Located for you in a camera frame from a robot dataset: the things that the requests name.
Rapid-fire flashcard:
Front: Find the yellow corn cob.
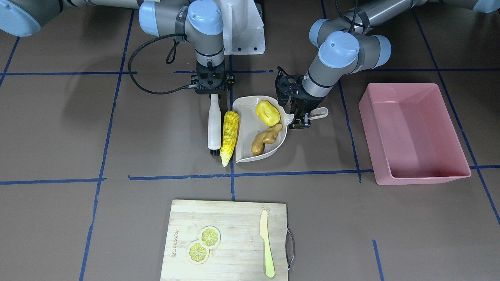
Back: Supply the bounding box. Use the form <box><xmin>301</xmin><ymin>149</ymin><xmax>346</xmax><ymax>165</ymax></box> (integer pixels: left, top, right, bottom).
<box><xmin>220</xmin><ymin>110</ymin><xmax>239</xmax><ymax>167</ymax></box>

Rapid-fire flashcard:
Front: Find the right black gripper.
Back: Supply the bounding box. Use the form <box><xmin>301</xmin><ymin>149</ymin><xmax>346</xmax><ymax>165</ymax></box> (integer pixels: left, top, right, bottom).
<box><xmin>196</xmin><ymin>59</ymin><xmax>225</xmax><ymax>85</ymax></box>

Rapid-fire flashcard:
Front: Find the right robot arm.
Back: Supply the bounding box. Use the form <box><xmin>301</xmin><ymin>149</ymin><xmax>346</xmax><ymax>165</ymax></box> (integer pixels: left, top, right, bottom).
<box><xmin>0</xmin><ymin>0</ymin><xmax>226</xmax><ymax>89</ymax></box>

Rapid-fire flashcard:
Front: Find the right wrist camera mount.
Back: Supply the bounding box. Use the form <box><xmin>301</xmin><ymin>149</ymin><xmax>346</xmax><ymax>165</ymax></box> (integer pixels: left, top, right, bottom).
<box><xmin>190</xmin><ymin>73</ymin><xmax>236</xmax><ymax>95</ymax></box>

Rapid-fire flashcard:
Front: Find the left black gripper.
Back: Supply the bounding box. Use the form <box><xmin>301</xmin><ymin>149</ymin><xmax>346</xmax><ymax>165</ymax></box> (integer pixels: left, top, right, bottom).
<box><xmin>291</xmin><ymin>91</ymin><xmax>325</xmax><ymax>129</ymax></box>

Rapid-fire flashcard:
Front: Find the brown ginger root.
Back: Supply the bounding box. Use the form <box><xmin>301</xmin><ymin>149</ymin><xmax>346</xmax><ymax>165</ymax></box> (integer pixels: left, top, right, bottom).
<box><xmin>251</xmin><ymin>123</ymin><xmax>283</xmax><ymax>156</ymax></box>

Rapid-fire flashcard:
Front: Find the black camera cable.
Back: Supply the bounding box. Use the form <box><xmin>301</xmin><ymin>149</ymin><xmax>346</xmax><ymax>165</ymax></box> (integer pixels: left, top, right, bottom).
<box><xmin>128</xmin><ymin>33</ymin><xmax>196</xmax><ymax>95</ymax></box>

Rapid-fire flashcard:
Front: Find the lemon slice far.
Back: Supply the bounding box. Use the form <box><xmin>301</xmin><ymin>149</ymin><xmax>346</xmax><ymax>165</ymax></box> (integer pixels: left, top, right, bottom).
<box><xmin>199</xmin><ymin>226</ymin><xmax>221</xmax><ymax>249</ymax></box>

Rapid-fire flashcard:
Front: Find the wooden cutting board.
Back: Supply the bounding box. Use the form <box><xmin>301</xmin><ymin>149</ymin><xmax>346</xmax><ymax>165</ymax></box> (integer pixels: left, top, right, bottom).
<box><xmin>160</xmin><ymin>199</ymin><xmax>294</xmax><ymax>281</ymax></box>

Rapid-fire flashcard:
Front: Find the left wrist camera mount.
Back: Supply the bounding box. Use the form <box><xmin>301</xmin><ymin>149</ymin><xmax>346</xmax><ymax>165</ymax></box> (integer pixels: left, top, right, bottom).
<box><xmin>275</xmin><ymin>66</ymin><xmax>306</xmax><ymax>107</ymax></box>

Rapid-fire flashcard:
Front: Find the yellow potato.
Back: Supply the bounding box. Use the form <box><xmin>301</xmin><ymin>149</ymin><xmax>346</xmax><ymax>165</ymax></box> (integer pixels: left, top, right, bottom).
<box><xmin>255</xmin><ymin>100</ymin><xmax>281</xmax><ymax>127</ymax></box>

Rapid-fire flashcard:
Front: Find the yellow plastic knife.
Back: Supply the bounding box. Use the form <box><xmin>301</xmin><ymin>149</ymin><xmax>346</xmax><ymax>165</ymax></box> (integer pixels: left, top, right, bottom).
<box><xmin>259</xmin><ymin>209</ymin><xmax>275</xmax><ymax>279</ymax></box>

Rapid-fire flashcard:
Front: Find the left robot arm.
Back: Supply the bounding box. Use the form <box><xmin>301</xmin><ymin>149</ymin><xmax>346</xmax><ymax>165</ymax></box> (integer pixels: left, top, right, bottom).
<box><xmin>275</xmin><ymin>0</ymin><xmax>426</xmax><ymax>129</ymax></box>

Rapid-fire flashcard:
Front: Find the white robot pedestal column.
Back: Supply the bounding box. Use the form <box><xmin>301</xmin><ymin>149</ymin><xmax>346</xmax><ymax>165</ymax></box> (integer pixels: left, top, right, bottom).
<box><xmin>216</xmin><ymin>0</ymin><xmax>266</xmax><ymax>55</ymax></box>

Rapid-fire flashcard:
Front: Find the lemon slice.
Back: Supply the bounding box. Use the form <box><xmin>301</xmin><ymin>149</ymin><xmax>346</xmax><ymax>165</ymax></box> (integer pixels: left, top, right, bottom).
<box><xmin>199</xmin><ymin>226</ymin><xmax>221</xmax><ymax>249</ymax></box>
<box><xmin>187</xmin><ymin>240</ymin><xmax>210</xmax><ymax>265</ymax></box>

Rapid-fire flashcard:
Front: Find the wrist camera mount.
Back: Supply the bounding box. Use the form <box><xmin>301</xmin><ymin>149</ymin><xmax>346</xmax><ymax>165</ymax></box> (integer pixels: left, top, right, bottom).
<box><xmin>190</xmin><ymin>73</ymin><xmax>236</xmax><ymax>95</ymax></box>
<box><xmin>275</xmin><ymin>66</ymin><xmax>306</xmax><ymax>107</ymax></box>

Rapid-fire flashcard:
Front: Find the pink plastic bin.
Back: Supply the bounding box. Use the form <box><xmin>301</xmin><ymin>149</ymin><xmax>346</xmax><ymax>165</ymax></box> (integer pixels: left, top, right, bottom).
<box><xmin>359</xmin><ymin>83</ymin><xmax>471</xmax><ymax>185</ymax></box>

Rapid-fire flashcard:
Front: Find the lemon slice near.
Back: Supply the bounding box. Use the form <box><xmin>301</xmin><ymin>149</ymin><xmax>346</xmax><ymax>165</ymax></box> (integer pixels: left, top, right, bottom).
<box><xmin>187</xmin><ymin>240</ymin><xmax>210</xmax><ymax>265</ymax></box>

